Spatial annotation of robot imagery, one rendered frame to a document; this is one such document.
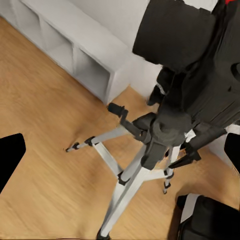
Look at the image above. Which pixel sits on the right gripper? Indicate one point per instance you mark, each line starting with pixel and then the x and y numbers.
pixel 191 147

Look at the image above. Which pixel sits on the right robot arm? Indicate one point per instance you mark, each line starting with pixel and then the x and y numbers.
pixel 196 139

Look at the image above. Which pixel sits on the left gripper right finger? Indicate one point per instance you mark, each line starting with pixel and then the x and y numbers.
pixel 232 149

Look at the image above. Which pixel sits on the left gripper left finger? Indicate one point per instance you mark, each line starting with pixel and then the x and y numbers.
pixel 12 149

